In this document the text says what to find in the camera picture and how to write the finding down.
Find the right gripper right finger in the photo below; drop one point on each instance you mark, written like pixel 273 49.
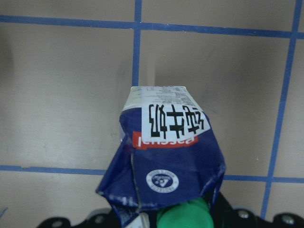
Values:
pixel 224 216

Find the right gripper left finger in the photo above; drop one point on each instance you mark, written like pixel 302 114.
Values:
pixel 99 218

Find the blue white milk carton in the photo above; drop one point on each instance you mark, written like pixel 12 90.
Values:
pixel 168 169

